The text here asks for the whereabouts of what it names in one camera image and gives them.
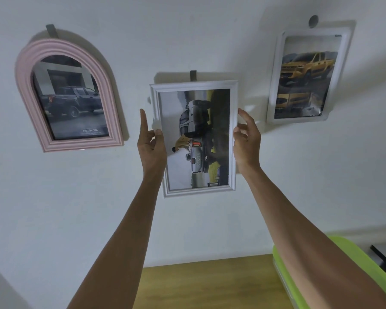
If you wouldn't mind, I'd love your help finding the person's right hand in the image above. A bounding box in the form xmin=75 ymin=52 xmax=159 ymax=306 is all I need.
xmin=233 ymin=108 xmax=262 ymax=176

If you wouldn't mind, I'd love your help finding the green plastic container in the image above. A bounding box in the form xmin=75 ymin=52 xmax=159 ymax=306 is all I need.
xmin=272 ymin=235 xmax=386 ymax=309

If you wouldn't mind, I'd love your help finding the person's left forearm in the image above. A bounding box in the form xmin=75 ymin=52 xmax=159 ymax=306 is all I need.
xmin=67 ymin=172 xmax=166 ymax=309

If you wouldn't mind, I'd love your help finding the person's left hand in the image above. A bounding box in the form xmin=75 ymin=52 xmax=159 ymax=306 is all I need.
xmin=137 ymin=109 xmax=168 ymax=178

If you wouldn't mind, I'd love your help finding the pink arched picture frame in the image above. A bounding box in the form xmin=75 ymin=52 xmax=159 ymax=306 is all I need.
xmin=15 ymin=38 xmax=125 ymax=153

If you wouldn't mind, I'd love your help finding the person's right forearm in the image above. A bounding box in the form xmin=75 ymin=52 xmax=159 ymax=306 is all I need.
xmin=238 ymin=165 xmax=386 ymax=309

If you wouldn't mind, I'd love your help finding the white rounded picture frame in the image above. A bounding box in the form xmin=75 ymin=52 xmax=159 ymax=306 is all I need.
xmin=266 ymin=27 xmax=352 ymax=123

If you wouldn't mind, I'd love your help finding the white rectangular picture frame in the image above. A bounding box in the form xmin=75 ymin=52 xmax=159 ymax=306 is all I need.
xmin=149 ymin=80 xmax=239 ymax=199

